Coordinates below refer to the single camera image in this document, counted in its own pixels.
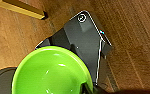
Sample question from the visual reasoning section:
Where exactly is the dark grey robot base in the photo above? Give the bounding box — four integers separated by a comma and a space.
34, 9, 114, 91

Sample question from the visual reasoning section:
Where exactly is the yellow white-topped game table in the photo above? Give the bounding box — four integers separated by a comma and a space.
0, 0, 49, 21

